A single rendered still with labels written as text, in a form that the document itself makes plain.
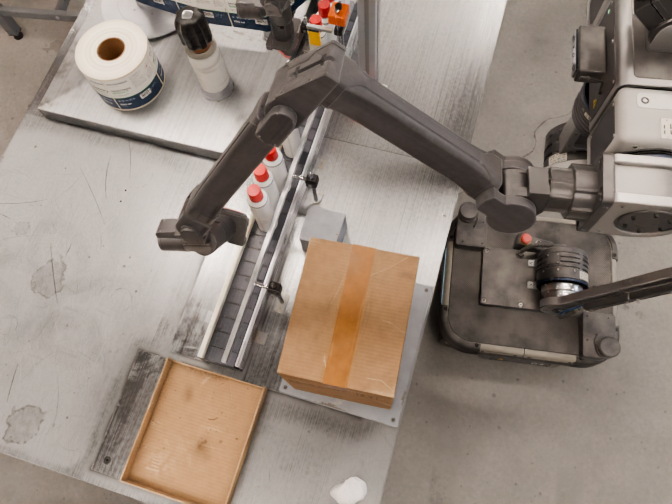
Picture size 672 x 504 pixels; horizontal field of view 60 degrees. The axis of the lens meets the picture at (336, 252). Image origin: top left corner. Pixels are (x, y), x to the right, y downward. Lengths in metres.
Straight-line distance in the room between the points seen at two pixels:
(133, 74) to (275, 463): 1.08
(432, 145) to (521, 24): 2.27
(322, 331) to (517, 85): 1.94
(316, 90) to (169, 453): 1.02
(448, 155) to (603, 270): 1.49
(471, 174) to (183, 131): 1.03
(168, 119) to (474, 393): 1.47
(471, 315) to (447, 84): 0.82
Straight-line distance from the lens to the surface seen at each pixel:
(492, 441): 2.34
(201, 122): 1.75
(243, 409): 1.50
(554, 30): 3.12
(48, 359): 1.70
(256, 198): 1.38
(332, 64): 0.81
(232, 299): 1.51
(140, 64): 1.74
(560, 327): 2.21
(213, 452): 1.51
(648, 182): 0.97
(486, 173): 0.92
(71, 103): 1.93
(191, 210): 1.09
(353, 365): 1.19
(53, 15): 3.22
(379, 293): 1.22
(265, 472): 1.49
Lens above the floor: 2.30
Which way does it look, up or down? 70 degrees down
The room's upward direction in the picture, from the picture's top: 10 degrees counter-clockwise
